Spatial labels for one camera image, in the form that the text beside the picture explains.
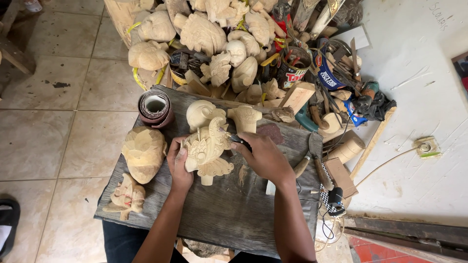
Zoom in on person's right hand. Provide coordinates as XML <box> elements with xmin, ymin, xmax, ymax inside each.
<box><xmin>230</xmin><ymin>132</ymin><xmax>296</xmax><ymax>187</ymax></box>

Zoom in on person's left hand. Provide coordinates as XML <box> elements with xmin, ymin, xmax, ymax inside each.
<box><xmin>166</xmin><ymin>135</ymin><xmax>195</xmax><ymax>194</ymax></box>

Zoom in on black rotary tool handpiece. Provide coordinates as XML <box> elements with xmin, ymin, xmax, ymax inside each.
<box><xmin>218</xmin><ymin>127</ymin><xmax>253</xmax><ymax>153</ymax></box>

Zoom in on finely carved wooden puppet head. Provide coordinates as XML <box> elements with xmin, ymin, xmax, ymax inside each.
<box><xmin>182</xmin><ymin>116</ymin><xmax>235</xmax><ymax>186</ymax></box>

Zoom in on maroon sandpaper piece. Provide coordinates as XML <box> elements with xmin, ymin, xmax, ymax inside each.
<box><xmin>256</xmin><ymin>123</ymin><xmax>285</xmax><ymax>145</ymax></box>

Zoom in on large rough carved wooden head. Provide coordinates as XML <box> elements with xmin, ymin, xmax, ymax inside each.
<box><xmin>121</xmin><ymin>126</ymin><xmax>167</xmax><ymax>185</ymax></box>

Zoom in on carved wooden crown piece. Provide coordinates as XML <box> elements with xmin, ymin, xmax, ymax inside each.
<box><xmin>227</xmin><ymin>105</ymin><xmax>263</xmax><ymax>134</ymax></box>

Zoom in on dark carved wooden piece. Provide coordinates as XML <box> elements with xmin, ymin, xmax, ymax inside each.
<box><xmin>272</xmin><ymin>105</ymin><xmax>296</xmax><ymax>123</ymax></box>

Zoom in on teal power drill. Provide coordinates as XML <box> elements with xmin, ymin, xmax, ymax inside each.
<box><xmin>294</xmin><ymin>102</ymin><xmax>319</xmax><ymax>133</ymax></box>

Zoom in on small wooden head red band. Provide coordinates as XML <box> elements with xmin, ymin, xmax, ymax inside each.
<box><xmin>102</xmin><ymin>173</ymin><xmax>146</xmax><ymax>221</ymax></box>

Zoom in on grey weathered wooden work board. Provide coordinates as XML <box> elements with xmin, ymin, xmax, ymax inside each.
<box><xmin>94</xmin><ymin>85</ymin><xmax>324</xmax><ymax>259</ymax></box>

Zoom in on smooth round wooden head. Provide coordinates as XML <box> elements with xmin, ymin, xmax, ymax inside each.
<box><xmin>186</xmin><ymin>100</ymin><xmax>227</xmax><ymax>134</ymax></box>

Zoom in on pale wooden block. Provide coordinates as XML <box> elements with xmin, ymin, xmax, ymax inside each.
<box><xmin>279</xmin><ymin>81</ymin><xmax>316</xmax><ymax>114</ymax></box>

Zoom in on brown sandpaper roll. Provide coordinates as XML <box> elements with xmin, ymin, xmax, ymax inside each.
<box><xmin>137</xmin><ymin>89</ymin><xmax>175</xmax><ymax>129</ymax></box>

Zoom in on round wooden mallet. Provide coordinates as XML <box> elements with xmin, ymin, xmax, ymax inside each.
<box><xmin>317</xmin><ymin>112</ymin><xmax>343</xmax><ymax>134</ymax></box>

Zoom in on black white checkered cloth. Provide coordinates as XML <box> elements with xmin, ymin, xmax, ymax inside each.
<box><xmin>320</xmin><ymin>162</ymin><xmax>347</xmax><ymax>217</ymax></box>

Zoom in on flat brown wooden block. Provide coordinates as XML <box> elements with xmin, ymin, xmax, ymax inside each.
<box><xmin>324</xmin><ymin>157</ymin><xmax>359</xmax><ymax>199</ymax></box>

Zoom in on black power adapter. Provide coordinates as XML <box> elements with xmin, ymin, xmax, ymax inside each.
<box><xmin>327</xmin><ymin>187</ymin><xmax>344</xmax><ymax>209</ymax></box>

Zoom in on pale wooden cylinder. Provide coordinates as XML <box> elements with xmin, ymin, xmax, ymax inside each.
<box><xmin>326</xmin><ymin>135</ymin><xmax>366</xmax><ymax>164</ymax></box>

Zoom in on person's dark trousers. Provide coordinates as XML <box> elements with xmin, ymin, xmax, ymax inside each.
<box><xmin>102</xmin><ymin>219</ymin><xmax>281</xmax><ymax>263</ymax></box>

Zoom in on red label tin can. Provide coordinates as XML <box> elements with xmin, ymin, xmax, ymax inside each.
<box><xmin>275</xmin><ymin>46</ymin><xmax>312</xmax><ymax>90</ymax></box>

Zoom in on blue packet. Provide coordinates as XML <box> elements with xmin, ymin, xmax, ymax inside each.
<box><xmin>343</xmin><ymin>98</ymin><xmax>369</xmax><ymax>128</ymax></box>

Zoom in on blue tin can with tools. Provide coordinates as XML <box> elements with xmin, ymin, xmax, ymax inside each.
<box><xmin>312</xmin><ymin>38</ymin><xmax>352</xmax><ymax>91</ymax></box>

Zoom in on long wooden strip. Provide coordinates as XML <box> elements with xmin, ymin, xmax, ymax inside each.
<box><xmin>349</xmin><ymin>106</ymin><xmax>398</xmax><ymax>180</ymax></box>

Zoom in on dark tin yellow rim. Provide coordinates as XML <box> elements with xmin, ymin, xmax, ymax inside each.
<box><xmin>169</xmin><ymin>48</ymin><xmax>211</xmax><ymax>87</ymax></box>

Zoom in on green black angle grinder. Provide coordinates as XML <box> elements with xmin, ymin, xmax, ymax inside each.
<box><xmin>356</xmin><ymin>81</ymin><xmax>380</xmax><ymax>109</ymax></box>

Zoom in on heap of carved wooden heads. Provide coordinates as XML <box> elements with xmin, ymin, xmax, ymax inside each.
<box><xmin>104</xmin><ymin>0</ymin><xmax>290</xmax><ymax>107</ymax></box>

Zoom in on white paper sheet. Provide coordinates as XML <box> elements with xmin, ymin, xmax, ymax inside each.
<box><xmin>330</xmin><ymin>24</ymin><xmax>372</xmax><ymax>50</ymax></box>

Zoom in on red mat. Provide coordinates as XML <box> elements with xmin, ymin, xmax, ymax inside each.
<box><xmin>347</xmin><ymin>235</ymin><xmax>437</xmax><ymax>263</ymax></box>

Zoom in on dark wooden beam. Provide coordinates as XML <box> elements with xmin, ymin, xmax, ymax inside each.
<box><xmin>343</xmin><ymin>215</ymin><xmax>468</xmax><ymax>261</ymax></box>

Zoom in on black sandal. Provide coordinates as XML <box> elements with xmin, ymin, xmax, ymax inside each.
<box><xmin>0</xmin><ymin>199</ymin><xmax>21</xmax><ymax>258</ymax></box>

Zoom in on wooden bench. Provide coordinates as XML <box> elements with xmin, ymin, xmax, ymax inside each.
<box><xmin>0</xmin><ymin>0</ymin><xmax>37</xmax><ymax>76</ymax></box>

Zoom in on framed mirror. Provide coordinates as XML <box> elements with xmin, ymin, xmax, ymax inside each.
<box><xmin>451</xmin><ymin>51</ymin><xmax>468</xmax><ymax>111</ymax></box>

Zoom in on short chisel wooden handle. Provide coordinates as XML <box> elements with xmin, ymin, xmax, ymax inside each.
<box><xmin>293</xmin><ymin>156</ymin><xmax>311</xmax><ymax>179</ymax></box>

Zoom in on black cable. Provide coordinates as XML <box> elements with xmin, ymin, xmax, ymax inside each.
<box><xmin>320</xmin><ymin>207</ymin><xmax>336</xmax><ymax>241</ymax></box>

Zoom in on beige cable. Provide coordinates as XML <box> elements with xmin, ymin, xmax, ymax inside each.
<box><xmin>354</xmin><ymin>146</ymin><xmax>422</xmax><ymax>188</ymax></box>

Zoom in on wooden wall socket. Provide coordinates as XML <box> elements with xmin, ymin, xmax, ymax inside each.
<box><xmin>412</xmin><ymin>136</ymin><xmax>441</xmax><ymax>159</ymax></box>

